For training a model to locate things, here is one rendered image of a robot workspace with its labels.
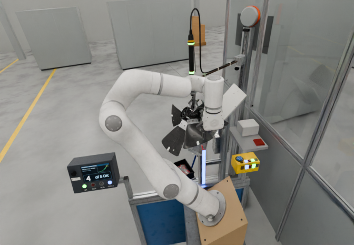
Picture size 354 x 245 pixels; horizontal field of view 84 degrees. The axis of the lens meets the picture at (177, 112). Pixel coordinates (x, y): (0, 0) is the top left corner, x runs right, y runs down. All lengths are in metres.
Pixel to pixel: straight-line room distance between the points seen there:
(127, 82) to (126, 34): 6.06
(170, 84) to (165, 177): 0.39
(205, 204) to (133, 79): 0.71
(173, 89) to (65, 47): 7.80
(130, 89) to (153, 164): 0.33
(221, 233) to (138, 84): 0.81
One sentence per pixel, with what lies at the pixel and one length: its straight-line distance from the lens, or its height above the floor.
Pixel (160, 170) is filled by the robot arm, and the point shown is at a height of 1.43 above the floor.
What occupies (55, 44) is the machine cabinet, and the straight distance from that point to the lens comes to 8.51.
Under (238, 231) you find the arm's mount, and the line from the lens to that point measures 1.12.
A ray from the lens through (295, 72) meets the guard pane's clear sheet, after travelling 1.62.
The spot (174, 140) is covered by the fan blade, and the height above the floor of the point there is 1.01.
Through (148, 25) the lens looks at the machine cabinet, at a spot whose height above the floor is 1.32.
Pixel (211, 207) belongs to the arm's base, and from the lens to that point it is 1.13.
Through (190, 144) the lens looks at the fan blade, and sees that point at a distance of 1.42.
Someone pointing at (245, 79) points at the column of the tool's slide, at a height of 1.34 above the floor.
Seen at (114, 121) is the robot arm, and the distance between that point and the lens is 0.71.
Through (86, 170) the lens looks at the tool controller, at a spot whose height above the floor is 1.22.
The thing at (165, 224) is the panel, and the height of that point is 0.46.
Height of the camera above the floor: 2.06
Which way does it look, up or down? 31 degrees down
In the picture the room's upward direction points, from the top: 4 degrees counter-clockwise
